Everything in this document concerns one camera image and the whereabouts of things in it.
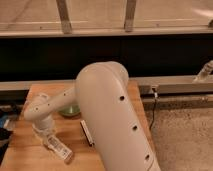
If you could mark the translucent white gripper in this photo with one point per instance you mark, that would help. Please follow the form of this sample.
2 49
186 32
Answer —
44 134

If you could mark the white lotion bottle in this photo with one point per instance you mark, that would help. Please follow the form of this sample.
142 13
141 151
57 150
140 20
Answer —
59 148

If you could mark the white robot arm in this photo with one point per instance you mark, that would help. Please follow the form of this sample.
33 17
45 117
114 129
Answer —
101 93

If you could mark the green ceramic bowl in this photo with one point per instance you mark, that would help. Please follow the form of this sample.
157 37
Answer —
70 111

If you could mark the dark clutter at left edge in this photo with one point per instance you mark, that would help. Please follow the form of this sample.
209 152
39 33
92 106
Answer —
4 133

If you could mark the white object at right ledge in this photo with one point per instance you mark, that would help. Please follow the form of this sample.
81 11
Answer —
204 72

